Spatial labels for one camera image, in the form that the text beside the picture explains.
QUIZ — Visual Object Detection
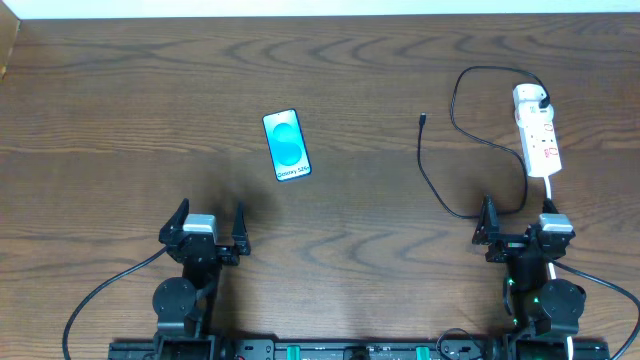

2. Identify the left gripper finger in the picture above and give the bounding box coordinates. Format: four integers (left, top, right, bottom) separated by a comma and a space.
231, 203, 251, 255
159, 198, 189, 235

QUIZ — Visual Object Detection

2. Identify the blue Galaxy smartphone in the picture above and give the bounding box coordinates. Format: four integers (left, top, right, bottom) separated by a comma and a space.
262, 108, 312, 182

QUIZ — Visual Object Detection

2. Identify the black USB charging cable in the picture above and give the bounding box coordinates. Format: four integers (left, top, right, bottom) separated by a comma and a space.
416, 65, 552, 221

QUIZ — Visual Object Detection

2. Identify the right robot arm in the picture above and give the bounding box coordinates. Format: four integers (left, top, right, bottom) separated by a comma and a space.
472, 196, 586, 359

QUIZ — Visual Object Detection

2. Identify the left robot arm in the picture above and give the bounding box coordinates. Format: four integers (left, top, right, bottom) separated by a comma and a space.
151, 199, 251, 360

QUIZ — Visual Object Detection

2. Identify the white USB charger plug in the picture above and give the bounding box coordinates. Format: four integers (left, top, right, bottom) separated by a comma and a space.
512, 83, 553, 113

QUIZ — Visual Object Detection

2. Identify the white power strip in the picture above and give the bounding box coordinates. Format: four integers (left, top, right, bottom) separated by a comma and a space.
515, 102, 562, 178

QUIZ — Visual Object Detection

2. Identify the cardboard box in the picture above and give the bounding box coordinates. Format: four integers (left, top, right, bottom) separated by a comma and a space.
0, 1, 21, 79

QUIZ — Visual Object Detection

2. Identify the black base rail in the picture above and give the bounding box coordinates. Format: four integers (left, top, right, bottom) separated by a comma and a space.
107, 336, 609, 360

